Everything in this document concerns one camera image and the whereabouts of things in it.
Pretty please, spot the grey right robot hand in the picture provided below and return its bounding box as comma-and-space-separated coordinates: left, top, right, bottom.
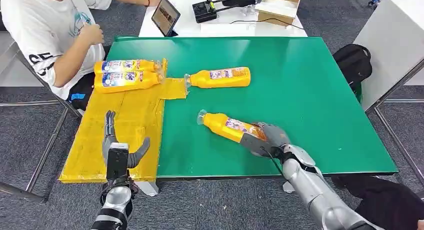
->
239, 122, 292, 159

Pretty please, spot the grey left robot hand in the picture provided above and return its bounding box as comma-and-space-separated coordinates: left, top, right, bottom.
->
101, 110, 152, 170

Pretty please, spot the orange drink bottle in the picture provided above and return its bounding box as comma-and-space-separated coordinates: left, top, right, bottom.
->
197, 109, 268, 144
93, 70, 166, 95
94, 59, 163, 74
184, 66, 252, 90

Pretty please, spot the yellow plastic sheet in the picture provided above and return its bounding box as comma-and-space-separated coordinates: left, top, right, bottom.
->
58, 58, 188, 184

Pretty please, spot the green table mat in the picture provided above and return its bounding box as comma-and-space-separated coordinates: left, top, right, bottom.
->
106, 36, 398, 180

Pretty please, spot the black backpack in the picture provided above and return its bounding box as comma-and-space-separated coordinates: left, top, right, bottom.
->
332, 43, 373, 94

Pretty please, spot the person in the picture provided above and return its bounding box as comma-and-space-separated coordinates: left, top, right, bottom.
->
0, 0, 165, 112

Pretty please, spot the black robot leg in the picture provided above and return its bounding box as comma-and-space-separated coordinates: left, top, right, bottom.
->
331, 175, 424, 230

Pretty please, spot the black tablet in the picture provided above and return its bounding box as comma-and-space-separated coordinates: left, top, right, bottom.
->
151, 0, 182, 38

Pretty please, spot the open cardboard box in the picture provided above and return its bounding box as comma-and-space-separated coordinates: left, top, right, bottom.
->
256, 0, 302, 27

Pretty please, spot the black remote controller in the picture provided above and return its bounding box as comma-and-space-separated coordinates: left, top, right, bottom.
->
192, 0, 236, 24

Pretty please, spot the large white side table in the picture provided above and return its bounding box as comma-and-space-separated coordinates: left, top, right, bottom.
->
352, 0, 424, 112

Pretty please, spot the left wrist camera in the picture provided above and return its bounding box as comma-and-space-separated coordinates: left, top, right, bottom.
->
105, 142, 130, 183

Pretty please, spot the metal table frame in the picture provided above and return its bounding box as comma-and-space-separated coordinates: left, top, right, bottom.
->
0, 49, 84, 203

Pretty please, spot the black cable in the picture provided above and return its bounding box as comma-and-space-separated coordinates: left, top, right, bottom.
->
230, 18, 306, 31

